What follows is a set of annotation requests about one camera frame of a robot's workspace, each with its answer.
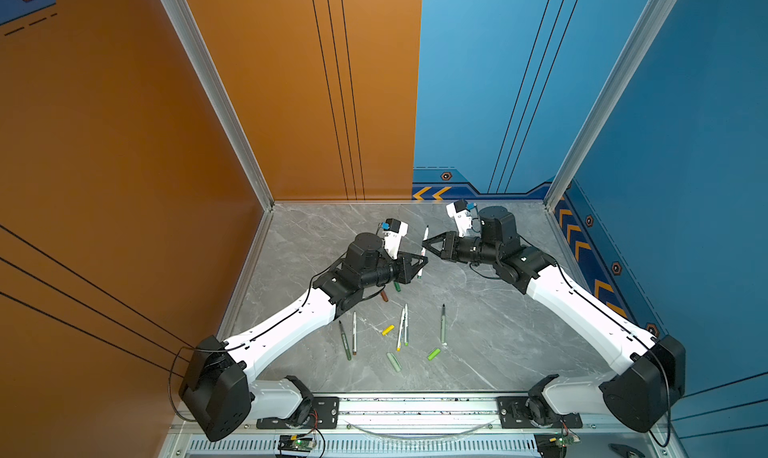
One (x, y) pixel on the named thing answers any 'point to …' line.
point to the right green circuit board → (563, 441)
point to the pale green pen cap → (394, 362)
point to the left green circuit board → (292, 443)
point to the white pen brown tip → (354, 334)
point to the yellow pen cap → (388, 329)
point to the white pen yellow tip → (398, 348)
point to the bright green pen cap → (434, 354)
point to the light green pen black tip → (443, 326)
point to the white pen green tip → (423, 252)
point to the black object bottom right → (627, 451)
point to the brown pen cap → (384, 296)
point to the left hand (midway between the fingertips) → (427, 258)
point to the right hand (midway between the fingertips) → (421, 245)
